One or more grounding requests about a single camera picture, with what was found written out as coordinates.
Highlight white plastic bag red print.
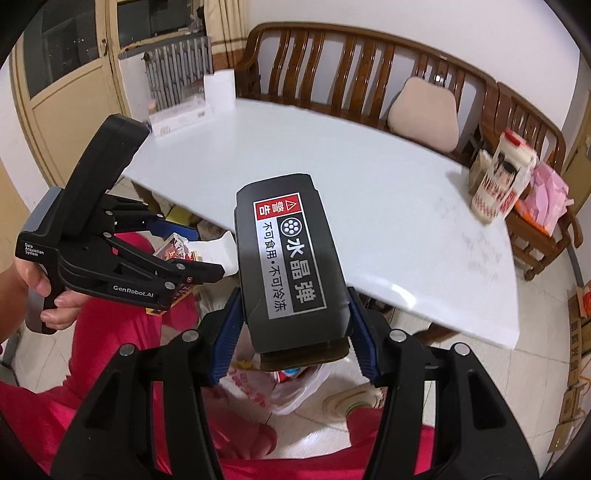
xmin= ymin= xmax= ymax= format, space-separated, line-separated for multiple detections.
xmin=187 ymin=230 xmax=331 ymax=415

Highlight person's red pants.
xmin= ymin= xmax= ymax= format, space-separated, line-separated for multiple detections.
xmin=0 ymin=232 xmax=440 ymax=480

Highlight person's left hand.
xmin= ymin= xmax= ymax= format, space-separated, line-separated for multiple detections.
xmin=14 ymin=255 xmax=82 ymax=332

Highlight yellow framed glass door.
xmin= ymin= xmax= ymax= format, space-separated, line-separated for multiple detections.
xmin=13 ymin=0 xmax=218 ymax=186

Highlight pink plastic bag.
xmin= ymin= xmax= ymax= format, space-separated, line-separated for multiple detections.
xmin=516 ymin=164 xmax=574 ymax=234

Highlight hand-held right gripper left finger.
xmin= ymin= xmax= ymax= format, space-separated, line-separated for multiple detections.
xmin=51 ymin=286 xmax=244 ymax=480

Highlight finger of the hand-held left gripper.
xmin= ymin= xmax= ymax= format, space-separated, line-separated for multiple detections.
xmin=106 ymin=193 xmax=202 ymax=241
xmin=112 ymin=232 xmax=226 ymax=290

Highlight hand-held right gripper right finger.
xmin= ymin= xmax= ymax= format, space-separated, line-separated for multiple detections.
xmin=346 ymin=286 xmax=541 ymax=480

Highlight long white box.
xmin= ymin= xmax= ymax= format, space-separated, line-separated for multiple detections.
xmin=148 ymin=98 xmax=216 ymax=138

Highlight red and white paper bag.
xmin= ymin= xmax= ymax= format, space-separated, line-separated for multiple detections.
xmin=471 ymin=129 xmax=539 ymax=225

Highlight beige cushion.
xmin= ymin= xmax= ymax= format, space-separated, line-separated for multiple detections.
xmin=386 ymin=76 xmax=461 ymax=153

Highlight beige slipper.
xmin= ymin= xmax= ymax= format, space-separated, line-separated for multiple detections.
xmin=323 ymin=384 xmax=385 ymax=419

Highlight wooden armchair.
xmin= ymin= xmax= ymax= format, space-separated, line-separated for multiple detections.
xmin=479 ymin=82 xmax=585 ymax=281

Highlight beige curtain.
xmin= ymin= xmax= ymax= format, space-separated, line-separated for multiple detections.
xmin=210 ymin=0 xmax=251 ymax=75

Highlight upright white box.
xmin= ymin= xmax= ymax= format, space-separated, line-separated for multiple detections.
xmin=203 ymin=69 xmax=237 ymax=112

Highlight stack of cardboard boxes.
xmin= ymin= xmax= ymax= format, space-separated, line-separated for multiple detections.
xmin=546 ymin=281 xmax=591 ymax=456

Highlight black box with label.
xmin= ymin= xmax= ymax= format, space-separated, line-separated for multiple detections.
xmin=235 ymin=172 xmax=353 ymax=373

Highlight red box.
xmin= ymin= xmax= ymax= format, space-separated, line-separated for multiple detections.
xmin=147 ymin=232 xmax=202 ymax=315

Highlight long wooden bench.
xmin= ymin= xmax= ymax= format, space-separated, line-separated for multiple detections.
xmin=235 ymin=21 xmax=498 ymax=161

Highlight grey radiator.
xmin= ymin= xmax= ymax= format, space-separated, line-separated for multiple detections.
xmin=117 ymin=37 xmax=214 ymax=109

